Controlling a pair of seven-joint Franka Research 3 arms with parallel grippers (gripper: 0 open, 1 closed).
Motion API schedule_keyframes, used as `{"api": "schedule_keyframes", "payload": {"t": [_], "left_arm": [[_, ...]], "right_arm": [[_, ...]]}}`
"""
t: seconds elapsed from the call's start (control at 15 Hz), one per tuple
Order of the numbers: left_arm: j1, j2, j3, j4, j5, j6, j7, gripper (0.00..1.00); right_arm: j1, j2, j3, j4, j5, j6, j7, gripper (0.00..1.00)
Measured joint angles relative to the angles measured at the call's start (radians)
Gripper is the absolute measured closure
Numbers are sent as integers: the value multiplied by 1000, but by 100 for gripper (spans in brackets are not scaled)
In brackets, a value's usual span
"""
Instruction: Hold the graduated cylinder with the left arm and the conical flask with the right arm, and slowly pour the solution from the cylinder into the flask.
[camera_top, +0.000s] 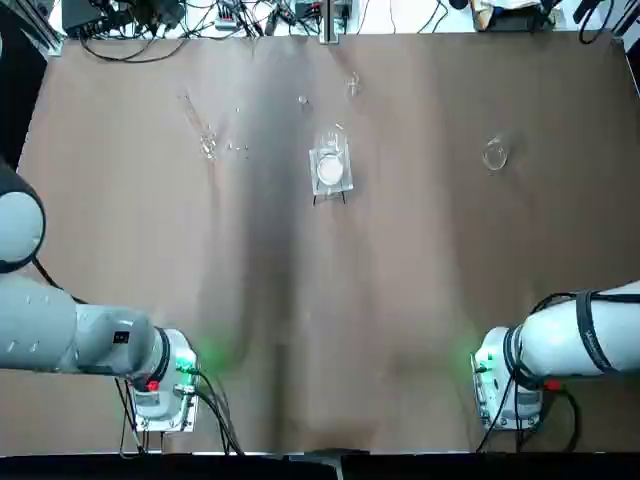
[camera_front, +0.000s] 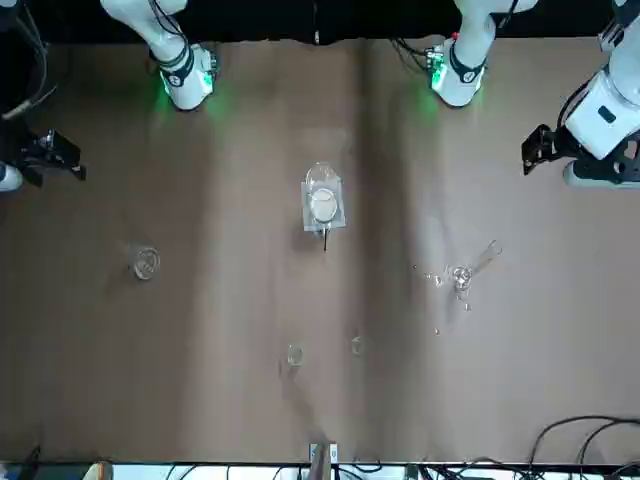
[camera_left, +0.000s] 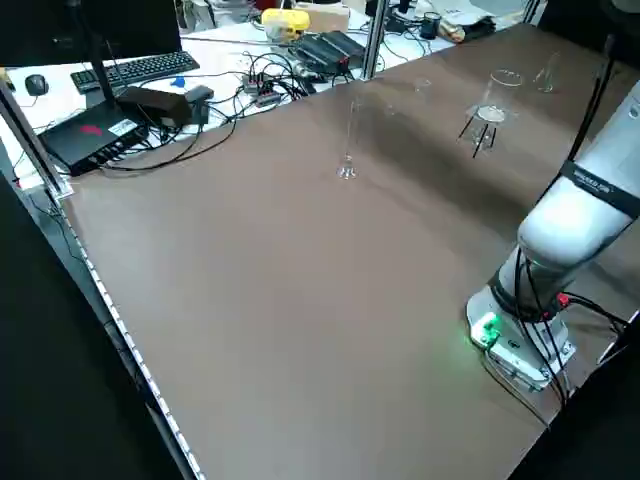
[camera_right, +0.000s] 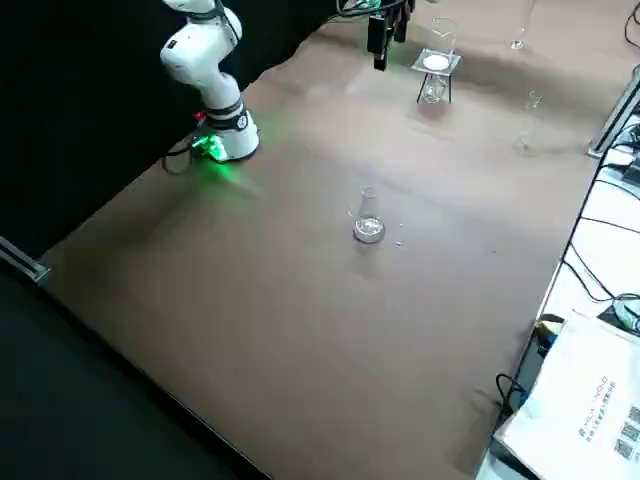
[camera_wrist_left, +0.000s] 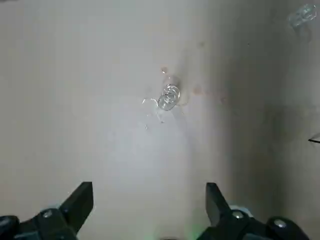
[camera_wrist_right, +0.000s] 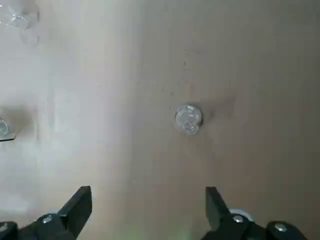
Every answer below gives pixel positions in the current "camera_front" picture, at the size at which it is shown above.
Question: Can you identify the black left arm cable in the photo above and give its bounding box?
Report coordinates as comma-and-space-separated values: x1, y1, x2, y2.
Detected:
556, 78, 602, 134

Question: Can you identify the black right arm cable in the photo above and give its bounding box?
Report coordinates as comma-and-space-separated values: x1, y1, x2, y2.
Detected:
0, 42, 58, 121

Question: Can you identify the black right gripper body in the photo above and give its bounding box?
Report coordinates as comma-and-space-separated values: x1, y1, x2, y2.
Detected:
19, 129, 72, 188

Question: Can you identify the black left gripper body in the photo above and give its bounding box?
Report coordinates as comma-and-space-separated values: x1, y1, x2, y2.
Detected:
537, 123, 571, 165

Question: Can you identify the clear glass beaker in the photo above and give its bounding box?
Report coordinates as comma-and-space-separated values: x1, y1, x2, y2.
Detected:
304, 160, 343, 225

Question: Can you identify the black cable loop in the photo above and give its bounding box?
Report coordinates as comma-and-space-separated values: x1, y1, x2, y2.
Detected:
579, 422, 640, 469
531, 414, 640, 480

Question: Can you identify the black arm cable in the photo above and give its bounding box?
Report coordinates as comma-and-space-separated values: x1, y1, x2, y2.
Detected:
556, 78, 602, 134
0, 42, 58, 121

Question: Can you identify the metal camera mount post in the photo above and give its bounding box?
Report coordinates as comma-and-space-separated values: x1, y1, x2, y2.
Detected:
308, 441, 338, 480

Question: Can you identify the clear glass graduated cylinder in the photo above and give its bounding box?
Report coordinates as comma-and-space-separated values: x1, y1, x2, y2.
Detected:
448, 238, 503, 296

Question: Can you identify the clear glass conical flask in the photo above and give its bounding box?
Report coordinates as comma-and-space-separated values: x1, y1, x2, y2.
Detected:
126, 241, 163, 283

